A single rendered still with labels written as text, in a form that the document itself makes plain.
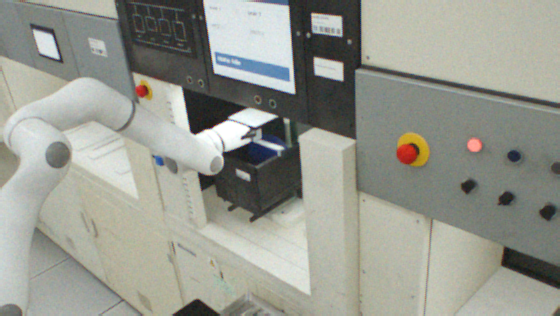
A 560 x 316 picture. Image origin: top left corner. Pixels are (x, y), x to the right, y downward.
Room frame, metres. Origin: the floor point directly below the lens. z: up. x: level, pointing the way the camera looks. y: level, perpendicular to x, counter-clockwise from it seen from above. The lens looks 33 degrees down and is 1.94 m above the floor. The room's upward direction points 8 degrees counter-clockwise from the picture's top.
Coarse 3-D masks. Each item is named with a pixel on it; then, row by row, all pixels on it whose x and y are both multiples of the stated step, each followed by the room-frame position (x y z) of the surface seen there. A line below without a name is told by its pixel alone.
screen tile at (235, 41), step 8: (208, 8) 1.38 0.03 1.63; (216, 8) 1.35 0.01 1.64; (224, 8) 1.33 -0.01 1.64; (232, 8) 1.31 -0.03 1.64; (240, 8) 1.29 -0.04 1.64; (216, 16) 1.36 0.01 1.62; (224, 16) 1.33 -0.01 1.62; (232, 16) 1.31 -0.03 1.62; (240, 16) 1.29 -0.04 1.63; (240, 24) 1.29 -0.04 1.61; (216, 32) 1.36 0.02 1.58; (224, 32) 1.34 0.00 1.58; (240, 32) 1.29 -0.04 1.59; (216, 40) 1.37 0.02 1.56; (224, 40) 1.34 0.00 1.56; (232, 40) 1.32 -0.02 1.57; (240, 40) 1.30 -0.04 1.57; (232, 48) 1.32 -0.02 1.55; (240, 48) 1.30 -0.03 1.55
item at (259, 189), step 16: (240, 112) 1.62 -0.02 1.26; (256, 112) 1.60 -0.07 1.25; (272, 144) 1.52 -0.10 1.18; (224, 160) 1.54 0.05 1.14; (240, 160) 1.48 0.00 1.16; (272, 160) 1.46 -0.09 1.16; (288, 160) 1.52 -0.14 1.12; (224, 176) 1.55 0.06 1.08; (240, 176) 1.49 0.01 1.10; (256, 176) 1.43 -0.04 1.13; (272, 176) 1.47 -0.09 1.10; (288, 176) 1.51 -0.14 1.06; (224, 192) 1.56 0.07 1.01; (240, 192) 1.50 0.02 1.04; (256, 192) 1.44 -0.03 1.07; (272, 192) 1.47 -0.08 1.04; (288, 192) 1.51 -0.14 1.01; (256, 208) 1.44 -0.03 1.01; (272, 208) 1.53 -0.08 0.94
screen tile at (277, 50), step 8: (248, 8) 1.27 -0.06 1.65; (256, 8) 1.25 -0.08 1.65; (264, 8) 1.23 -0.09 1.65; (248, 16) 1.27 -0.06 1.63; (256, 16) 1.25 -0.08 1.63; (264, 16) 1.23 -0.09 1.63; (272, 16) 1.21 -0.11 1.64; (248, 24) 1.27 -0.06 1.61; (256, 24) 1.25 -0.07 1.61; (264, 24) 1.23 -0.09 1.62; (272, 24) 1.21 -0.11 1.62; (280, 24) 1.19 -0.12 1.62; (248, 32) 1.27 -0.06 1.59; (280, 32) 1.19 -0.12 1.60; (256, 40) 1.25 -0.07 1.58; (264, 40) 1.23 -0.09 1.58; (280, 40) 1.19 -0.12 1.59; (256, 48) 1.26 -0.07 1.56; (264, 48) 1.24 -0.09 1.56; (272, 48) 1.22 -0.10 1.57; (280, 48) 1.20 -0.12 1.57; (264, 56) 1.24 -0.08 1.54; (272, 56) 1.22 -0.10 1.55; (280, 56) 1.20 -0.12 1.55
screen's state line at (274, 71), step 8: (216, 56) 1.37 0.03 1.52; (224, 56) 1.35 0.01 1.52; (232, 56) 1.33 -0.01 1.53; (224, 64) 1.35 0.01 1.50; (232, 64) 1.33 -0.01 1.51; (240, 64) 1.31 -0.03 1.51; (248, 64) 1.28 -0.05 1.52; (256, 64) 1.26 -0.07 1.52; (264, 64) 1.24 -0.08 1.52; (272, 64) 1.22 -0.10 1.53; (256, 72) 1.26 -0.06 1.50; (264, 72) 1.24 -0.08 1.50; (272, 72) 1.22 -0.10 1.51; (280, 72) 1.20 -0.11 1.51; (288, 72) 1.18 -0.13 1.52; (288, 80) 1.18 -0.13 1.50
